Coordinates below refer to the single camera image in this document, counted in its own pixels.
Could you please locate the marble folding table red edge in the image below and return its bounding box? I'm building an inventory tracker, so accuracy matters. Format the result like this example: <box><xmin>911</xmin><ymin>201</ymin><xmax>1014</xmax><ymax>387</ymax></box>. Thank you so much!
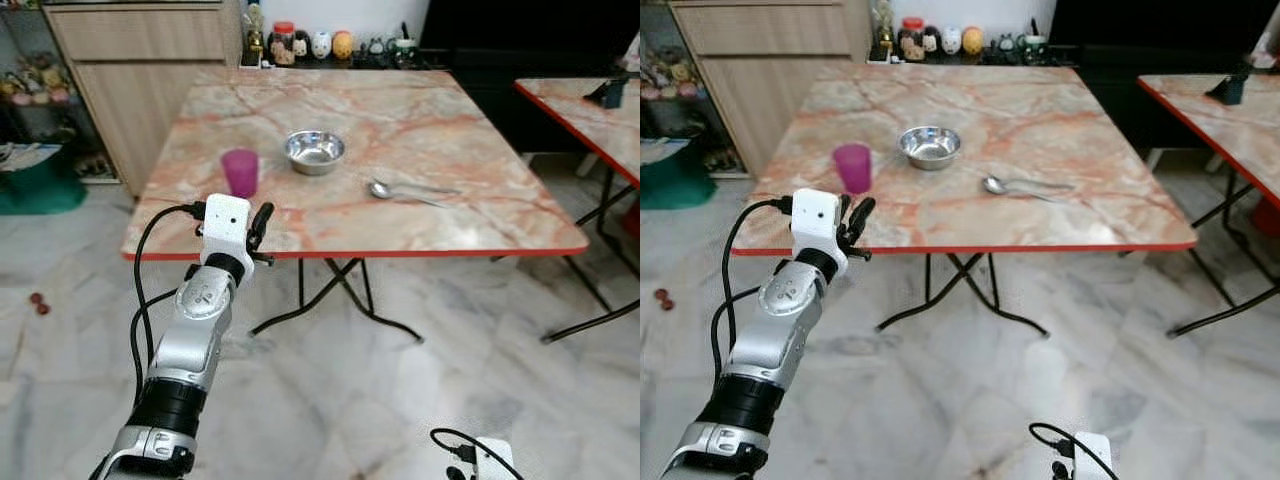
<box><xmin>729</xmin><ymin>65</ymin><xmax>1199</xmax><ymax>338</ymax></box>
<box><xmin>121</xmin><ymin>68</ymin><xmax>591</xmax><ymax>347</ymax></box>
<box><xmin>1136</xmin><ymin>72</ymin><xmax>1280</xmax><ymax>338</ymax></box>
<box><xmin>513</xmin><ymin>75</ymin><xmax>641</xmax><ymax>347</ymax></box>

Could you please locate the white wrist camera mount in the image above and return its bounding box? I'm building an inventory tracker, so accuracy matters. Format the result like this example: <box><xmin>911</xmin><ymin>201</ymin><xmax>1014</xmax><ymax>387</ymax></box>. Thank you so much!
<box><xmin>474</xmin><ymin>437</ymin><xmax>517</xmax><ymax>480</ymax></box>
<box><xmin>1074</xmin><ymin>432</ymin><xmax>1115</xmax><ymax>480</ymax></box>
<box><xmin>790</xmin><ymin>188</ymin><xmax>850</xmax><ymax>277</ymax></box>
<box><xmin>202</xmin><ymin>194</ymin><xmax>252</xmax><ymax>267</ymax></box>

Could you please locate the purple plastic cup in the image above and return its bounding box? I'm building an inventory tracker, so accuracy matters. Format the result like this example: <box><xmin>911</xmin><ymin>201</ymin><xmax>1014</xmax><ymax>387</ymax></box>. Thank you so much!
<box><xmin>221</xmin><ymin>148</ymin><xmax>261</xmax><ymax>199</ymax></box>
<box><xmin>833</xmin><ymin>143</ymin><xmax>874</xmax><ymax>195</ymax></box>

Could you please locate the steel spoon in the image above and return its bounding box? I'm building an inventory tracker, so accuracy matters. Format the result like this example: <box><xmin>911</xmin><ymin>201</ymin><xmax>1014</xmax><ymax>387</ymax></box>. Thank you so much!
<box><xmin>367</xmin><ymin>179</ymin><xmax>451</xmax><ymax>209</ymax></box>
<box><xmin>982</xmin><ymin>175</ymin><xmax>1062</xmax><ymax>204</ymax></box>

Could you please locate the green and white mug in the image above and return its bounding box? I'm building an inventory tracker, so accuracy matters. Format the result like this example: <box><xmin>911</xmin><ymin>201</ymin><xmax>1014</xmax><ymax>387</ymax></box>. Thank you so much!
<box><xmin>389</xmin><ymin>21</ymin><xmax>422</xmax><ymax>70</ymax></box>
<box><xmin>1017</xmin><ymin>19</ymin><xmax>1050</xmax><ymax>66</ymax></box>

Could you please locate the small black device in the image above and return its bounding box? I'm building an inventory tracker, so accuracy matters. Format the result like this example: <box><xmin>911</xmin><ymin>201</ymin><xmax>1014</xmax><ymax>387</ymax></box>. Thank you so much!
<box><xmin>584</xmin><ymin>71</ymin><xmax>630</xmax><ymax>110</ymax></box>
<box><xmin>1204</xmin><ymin>67</ymin><xmax>1252</xmax><ymax>107</ymax></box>

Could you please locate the black television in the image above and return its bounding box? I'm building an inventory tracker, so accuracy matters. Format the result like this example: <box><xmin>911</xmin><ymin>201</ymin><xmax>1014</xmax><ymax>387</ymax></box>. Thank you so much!
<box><xmin>419</xmin><ymin>0</ymin><xmax>641</xmax><ymax>53</ymax></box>
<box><xmin>1048</xmin><ymin>0</ymin><xmax>1280</xmax><ymax>48</ymax></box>

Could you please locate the gold trophy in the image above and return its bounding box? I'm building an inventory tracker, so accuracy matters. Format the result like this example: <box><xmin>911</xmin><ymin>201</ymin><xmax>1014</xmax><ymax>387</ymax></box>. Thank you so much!
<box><xmin>244</xmin><ymin>0</ymin><xmax>267</xmax><ymax>67</ymax></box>
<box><xmin>871</xmin><ymin>0</ymin><xmax>895</xmax><ymax>64</ymax></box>

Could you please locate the jar with red lid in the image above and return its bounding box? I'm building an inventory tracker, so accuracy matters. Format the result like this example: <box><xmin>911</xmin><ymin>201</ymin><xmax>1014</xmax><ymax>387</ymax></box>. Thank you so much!
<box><xmin>269</xmin><ymin>22</ymin><xmax>298</xmax><ymax>68</ymax></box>
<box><xmin>897</xmin><ymin>17</ymin><xmax>927</xmax><ymax>64</ymax></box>

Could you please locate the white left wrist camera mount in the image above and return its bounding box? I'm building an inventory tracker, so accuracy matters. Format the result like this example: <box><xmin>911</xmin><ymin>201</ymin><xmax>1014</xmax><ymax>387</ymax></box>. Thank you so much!
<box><xmin>202</xmin><ymin>194</ymin><xmax>252</xmax><ymax>267</ymax></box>
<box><xmin>790</xmin><ymin>188</ymin><xmax>850</xmax><ymax>277</ymax></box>

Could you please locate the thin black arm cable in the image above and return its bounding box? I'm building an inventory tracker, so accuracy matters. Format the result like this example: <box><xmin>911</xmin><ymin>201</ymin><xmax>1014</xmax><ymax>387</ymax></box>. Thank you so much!
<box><xmin>709</xmin><ymin>286</ymin><xmax>763</xmax><ymax>379</ymax></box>
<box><xmin>129</xmin><ymin>290</ymin><xmax>183</xmax><ymax>406</ymax></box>

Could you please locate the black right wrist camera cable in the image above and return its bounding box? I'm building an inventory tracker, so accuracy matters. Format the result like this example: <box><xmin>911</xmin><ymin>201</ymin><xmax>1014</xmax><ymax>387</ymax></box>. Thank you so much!
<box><xmin>1029</xmin><ymin>421</ymin><xmax>1098</xmax><ymax>480</ymax></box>
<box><xmin>431</xmin><ymin>427</ymin><xmax>503</xmax><ymax>480</ymax></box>

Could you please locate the small steel bowl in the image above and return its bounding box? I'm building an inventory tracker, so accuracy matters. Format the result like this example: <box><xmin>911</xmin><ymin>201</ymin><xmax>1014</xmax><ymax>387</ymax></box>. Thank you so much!
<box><xmin>897</xmin><ymin>125</ymin><xmax>963</xmax><ymax>172</ymax></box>
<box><xmin>284</xmin><ymin>130</ymin><xmax>347</xmax><ymax>177</ymax></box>

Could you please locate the light wooden cabinet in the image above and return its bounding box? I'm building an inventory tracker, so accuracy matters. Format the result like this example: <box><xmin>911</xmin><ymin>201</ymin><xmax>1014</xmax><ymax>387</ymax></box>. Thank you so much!
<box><xmin>42</xmin><ymin>0</ymin><xmax>247</xmax><ymax>197</ymax></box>
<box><xmin>667</xmin><ymin>0</ymin><xmax>872</xmax><ymax>178</ymax></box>

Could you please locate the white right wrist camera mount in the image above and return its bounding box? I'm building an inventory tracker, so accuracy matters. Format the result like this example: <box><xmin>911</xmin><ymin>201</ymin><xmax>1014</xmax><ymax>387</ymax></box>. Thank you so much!
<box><xmin>1074</xmin><ymin>432</ymin><xmax>1115</xmax><ymax>480</ymax></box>
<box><xmin>474</xmin><ymin>437</ymin><xmax>517</xmax><ymax>480</ymax></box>

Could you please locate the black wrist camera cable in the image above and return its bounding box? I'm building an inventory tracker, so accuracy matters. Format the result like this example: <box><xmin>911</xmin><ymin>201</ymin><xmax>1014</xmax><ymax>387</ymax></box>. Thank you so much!
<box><xmin>1029</xmin><ymin>421</ymin><xmax>1098</xmax><ymax>480</ymax></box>
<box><xmin>721</xmin><ymin>196</ymin><xmax>795</xmax><ymax>351</ymax></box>
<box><xmin>431</xmin><ymin>427</ymin><xmax>503</xmax><ymax>480</ymax></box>
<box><xmin>132</xmin><ymin>201</ymin><xmax>207</xmax><ymax>373</ymax></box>

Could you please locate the green bag with papers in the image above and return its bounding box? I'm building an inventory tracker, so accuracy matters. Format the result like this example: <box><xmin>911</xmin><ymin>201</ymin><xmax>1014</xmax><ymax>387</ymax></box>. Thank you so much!
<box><xmin>0</xmin><ymin>142</ymin><xmax>89</xmax><ymax>216</ymax></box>
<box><xmin>640</xmin><ymin>137</ymin><xmax>717</xmax><ymax>211</ymax></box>

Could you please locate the glass shelf with figurines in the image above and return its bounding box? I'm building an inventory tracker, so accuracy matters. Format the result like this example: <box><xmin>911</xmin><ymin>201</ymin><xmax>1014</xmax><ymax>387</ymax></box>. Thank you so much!
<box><xmin>0</xmin><ymin>0</ymin><xmax>117</xmax><ymax>183</ymax></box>
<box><xmin>640</xmin><ymin>0</ymin><xmax>747</xmax><ymax>177</ymax></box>

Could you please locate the black left wrist camera cable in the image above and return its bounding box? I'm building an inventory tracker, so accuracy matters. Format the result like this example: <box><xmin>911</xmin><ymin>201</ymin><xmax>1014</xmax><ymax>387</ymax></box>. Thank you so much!
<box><xmin>721</xmin><ymin>196</ymin><xmax>795</xmax><ymax>351</ymax></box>
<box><xmin>132</xmin><ymin>201</ymin><xmax>207</xmax><ymax>373</ymax></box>

